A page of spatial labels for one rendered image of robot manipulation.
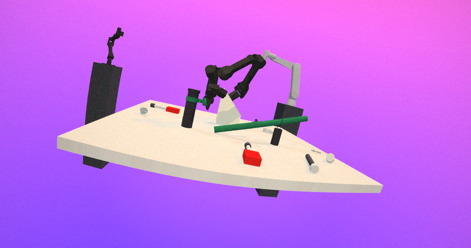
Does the green cup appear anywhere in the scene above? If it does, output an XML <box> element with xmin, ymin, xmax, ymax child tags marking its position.
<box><xmin>186</xmin><ymin>96</ymin><xmax>207</xmax><ymax>106</ymax></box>

